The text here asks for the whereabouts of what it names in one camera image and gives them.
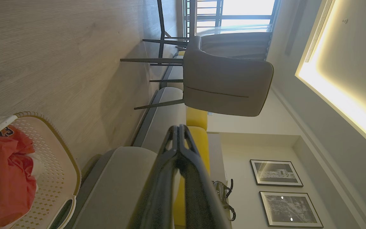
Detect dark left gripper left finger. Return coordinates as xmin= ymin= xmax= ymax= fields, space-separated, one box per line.
xmin=129 ymin=125 xmax=181 ymax=229

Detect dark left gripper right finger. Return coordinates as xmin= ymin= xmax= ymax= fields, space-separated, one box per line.
xmin=179 ymin=124 xmax=232 ymax=229

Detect beige perforated laundry basket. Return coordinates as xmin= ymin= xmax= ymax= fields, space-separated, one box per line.
xmin=0 ymin=111 xmax=82 ymax=229

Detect dark handbag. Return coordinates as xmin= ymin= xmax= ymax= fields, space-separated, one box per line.
xmin=213 ymin=178 xmax=236 ymax=222

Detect grey fabric sofa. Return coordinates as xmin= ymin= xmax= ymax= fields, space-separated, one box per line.
xmin=63 ymin=51 xmax=190 ymax=229

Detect large yellow cushion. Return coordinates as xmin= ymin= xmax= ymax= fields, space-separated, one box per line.
xmin=173 ymin=126 xmax=211 ymax=228

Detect small black framed picture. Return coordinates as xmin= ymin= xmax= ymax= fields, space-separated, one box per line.
xmin=250 ymin=159 xmax=304 ymax=187

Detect large black framed picture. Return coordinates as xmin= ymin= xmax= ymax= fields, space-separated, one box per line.
xmin=259 ymin=191 xmax=324 ymax=229

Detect white garment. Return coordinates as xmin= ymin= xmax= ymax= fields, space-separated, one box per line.
xmin=30 ymin=152 xmax=44 ymax=179

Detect red jersey garment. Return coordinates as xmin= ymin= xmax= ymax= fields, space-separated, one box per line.
xmin=0 ymin=126 xmax=38 ymax=229

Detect black table legs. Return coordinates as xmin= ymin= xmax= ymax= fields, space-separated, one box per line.
xmin=150 ymin=0 xmax=190 ymax=66

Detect dark window railing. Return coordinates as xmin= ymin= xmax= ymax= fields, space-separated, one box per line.
xmin=182 ymin=0 xmax=277 ymax=33

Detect ceiling air vent grille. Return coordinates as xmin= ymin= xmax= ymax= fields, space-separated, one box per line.
xmin=304 ymin=0 xmax=335 ymax=63

